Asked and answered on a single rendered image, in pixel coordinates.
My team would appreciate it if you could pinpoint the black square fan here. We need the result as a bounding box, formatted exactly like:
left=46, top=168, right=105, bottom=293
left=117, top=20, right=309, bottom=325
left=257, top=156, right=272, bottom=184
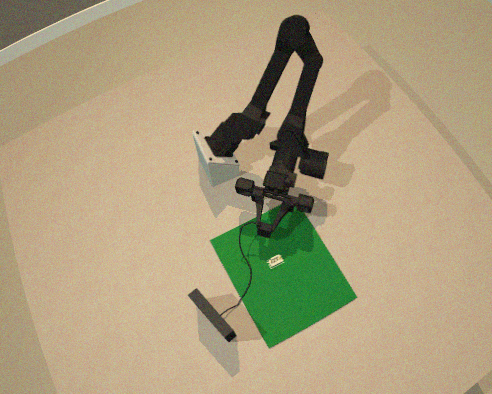
left=188, top=288, right=237, bottom=342

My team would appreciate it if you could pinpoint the black cable with plug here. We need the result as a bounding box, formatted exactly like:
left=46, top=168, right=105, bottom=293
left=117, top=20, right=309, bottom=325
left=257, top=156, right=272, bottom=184
left=220, top=221, right=273, bottom=316

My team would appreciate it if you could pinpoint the green circuit board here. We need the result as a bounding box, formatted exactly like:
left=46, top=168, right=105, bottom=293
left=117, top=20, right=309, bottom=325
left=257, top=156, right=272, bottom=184
left=210, top=206, right=357, bottom=348

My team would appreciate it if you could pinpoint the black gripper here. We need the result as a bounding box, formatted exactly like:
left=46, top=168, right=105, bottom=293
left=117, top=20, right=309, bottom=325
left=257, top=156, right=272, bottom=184
left=235, top=163, right=314, bottom=233

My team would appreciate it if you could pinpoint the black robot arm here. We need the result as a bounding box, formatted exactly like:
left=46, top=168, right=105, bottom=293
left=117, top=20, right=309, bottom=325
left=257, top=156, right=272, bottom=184
left=205, top=15, right=329, bottom=192

